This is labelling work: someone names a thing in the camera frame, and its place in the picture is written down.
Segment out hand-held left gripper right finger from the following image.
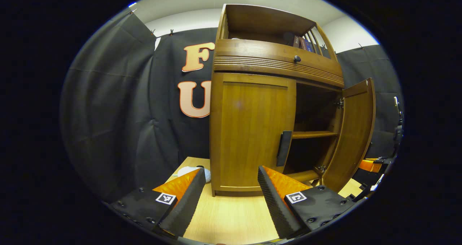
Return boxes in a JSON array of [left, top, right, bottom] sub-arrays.
[[257, 165, 356, 240]]

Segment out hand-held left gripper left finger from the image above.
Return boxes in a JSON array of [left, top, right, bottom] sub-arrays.
[[108, 167, 207, 238]]

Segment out wooden shoe cabinet door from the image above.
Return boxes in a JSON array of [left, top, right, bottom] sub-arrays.
[[210, 73, 297, 193], [321, 78, 376, 193]]

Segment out wooden double-door shoe cabinet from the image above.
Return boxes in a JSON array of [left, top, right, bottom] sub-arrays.
[[209, 3, 345, 197]]

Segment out white power strip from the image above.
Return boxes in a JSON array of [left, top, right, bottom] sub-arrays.
[[370, 173, 385, 191]]

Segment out white plush toy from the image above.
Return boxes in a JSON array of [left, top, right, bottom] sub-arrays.
[[177, 166, 212, 183]]

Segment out black backdrop cloth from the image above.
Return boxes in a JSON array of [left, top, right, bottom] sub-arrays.
[[60, 10, 404, 202]]

